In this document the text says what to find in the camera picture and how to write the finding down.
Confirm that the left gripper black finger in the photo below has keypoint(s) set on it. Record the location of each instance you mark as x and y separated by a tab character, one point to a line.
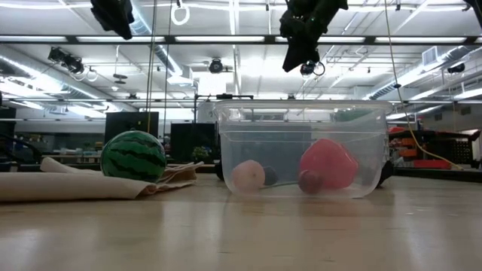
115	17

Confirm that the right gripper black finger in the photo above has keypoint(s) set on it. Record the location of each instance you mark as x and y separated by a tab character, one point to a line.
297	56

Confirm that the red toy bell pepper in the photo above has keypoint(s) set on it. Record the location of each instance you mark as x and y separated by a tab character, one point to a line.
331	165

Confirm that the red toy cherry with stem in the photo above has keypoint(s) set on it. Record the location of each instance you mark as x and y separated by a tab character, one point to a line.
310	181

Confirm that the pink toy peach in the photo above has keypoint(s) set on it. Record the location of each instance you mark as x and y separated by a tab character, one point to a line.
248	176

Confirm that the green striped toy watermelon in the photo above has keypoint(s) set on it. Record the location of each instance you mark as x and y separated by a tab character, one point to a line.
133	156

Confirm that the clear plastic tupperware container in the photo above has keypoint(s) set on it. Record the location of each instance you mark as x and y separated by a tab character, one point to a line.
301	128

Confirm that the black overhead crossbar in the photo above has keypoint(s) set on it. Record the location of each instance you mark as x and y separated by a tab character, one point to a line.
169	39

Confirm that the black ceiling spotlight cluster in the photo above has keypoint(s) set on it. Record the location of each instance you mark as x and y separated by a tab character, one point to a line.
71	64

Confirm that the round black ceiling fixture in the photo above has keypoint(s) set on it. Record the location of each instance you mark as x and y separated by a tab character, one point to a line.
215	66

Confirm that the black monitor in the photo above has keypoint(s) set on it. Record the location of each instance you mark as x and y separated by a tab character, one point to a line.
128	122
188	139

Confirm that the small green background plant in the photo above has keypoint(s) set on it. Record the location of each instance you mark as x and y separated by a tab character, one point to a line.
200	153

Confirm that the red storage bin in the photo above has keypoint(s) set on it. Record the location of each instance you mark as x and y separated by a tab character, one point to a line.
433	164

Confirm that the beige folded cloth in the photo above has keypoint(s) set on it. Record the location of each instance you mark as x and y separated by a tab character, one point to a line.
75	186

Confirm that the black workbench shelf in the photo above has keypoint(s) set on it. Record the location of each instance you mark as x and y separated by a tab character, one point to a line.
452	145

